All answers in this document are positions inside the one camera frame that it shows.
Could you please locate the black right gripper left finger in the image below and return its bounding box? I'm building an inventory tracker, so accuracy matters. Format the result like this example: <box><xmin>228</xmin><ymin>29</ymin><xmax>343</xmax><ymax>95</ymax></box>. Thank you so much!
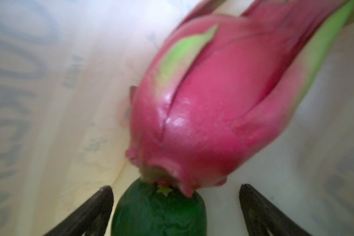
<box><xmin>45</xmin><ymin>185</ymin><xmax>114</xmax><ymax>236</ymax></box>

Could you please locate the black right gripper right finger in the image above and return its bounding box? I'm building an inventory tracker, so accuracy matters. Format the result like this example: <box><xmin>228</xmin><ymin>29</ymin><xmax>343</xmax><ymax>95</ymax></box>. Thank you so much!
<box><xmin>239</xmin><ymin>184</ymin><xmax>310</xmax><ymax>236</ymax></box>

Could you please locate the green lime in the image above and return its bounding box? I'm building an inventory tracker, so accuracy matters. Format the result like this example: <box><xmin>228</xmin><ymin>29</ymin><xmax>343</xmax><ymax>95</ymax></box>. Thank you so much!
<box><xmin>111</xmin><ymin>179</ymin><xmax>207</xmax><ymax>236</ymax></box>

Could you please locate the pink dragon fruit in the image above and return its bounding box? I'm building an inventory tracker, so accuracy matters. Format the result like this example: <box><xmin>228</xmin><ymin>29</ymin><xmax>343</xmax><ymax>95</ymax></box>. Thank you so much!
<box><xmin>126</xmin><ymin>1</ymin><xmax>354</xmax><ymax>197</ymax></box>

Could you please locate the floral canvas grocery bag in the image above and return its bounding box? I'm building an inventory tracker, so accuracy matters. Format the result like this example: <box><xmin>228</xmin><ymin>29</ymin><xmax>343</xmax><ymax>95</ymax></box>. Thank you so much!
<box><xmin>0</xmin><ymin>1</ymin><xmax>354</xmax><ymax>236</ymax></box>

